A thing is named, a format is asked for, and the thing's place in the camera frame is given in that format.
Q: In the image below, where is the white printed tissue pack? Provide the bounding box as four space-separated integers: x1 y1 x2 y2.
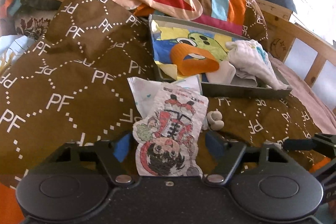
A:
127 76 202 118

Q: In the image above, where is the grey cloth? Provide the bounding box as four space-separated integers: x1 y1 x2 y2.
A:
231 69 258 88

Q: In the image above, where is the white cloth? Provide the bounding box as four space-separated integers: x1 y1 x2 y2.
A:
206 60 236 85

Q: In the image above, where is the white whale print towel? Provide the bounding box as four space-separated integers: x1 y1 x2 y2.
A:
226 40 288 90

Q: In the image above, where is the orange fabric band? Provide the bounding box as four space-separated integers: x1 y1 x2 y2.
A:
170 43 219 76

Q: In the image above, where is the grey tray with dinosaur picture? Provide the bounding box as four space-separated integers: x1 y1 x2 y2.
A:
149 15 291 98

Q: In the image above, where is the brown monkey print duvet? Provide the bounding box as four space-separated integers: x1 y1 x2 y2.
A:
1 0 322 223

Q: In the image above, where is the light blue blanket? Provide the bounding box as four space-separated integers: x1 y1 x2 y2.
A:
0 35 35 75

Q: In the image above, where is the floral brown pillow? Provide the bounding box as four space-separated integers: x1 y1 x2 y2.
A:
14 8 56 40

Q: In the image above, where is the wooden bed frame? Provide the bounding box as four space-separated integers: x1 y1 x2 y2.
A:
255 0 335 87

